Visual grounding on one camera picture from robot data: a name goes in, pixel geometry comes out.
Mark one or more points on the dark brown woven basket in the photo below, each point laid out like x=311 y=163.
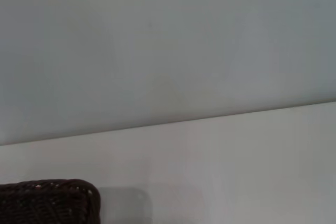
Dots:
x=47 y=203

